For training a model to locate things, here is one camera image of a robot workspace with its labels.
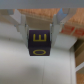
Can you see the purple block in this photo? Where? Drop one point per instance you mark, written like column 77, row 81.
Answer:
column 39, row 41

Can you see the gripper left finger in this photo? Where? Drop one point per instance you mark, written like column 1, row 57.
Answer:
column 24, row 22

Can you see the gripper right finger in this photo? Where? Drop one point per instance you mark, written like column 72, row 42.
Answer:
column 55, row 22

